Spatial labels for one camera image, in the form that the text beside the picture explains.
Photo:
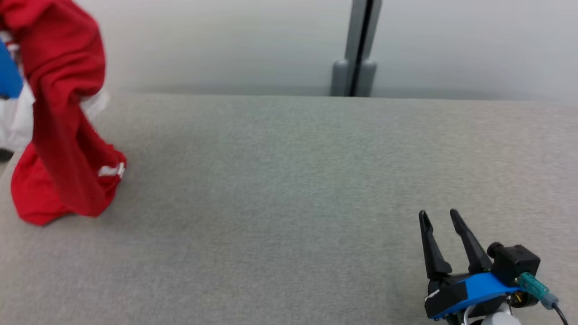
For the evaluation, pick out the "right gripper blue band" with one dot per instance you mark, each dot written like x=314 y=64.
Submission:
x=474 y=289

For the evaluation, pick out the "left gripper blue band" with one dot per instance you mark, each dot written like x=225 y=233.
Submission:
x=9 y=76

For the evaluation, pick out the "red basketball jersey white trim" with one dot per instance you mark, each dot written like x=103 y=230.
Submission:
x=63 y=90

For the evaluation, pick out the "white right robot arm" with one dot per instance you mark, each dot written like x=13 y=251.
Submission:
x=496 y=318

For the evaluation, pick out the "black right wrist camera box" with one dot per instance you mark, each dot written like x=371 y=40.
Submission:
x=515 y=264

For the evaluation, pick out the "grey partition post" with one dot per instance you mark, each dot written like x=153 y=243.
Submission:
x=356 y=54

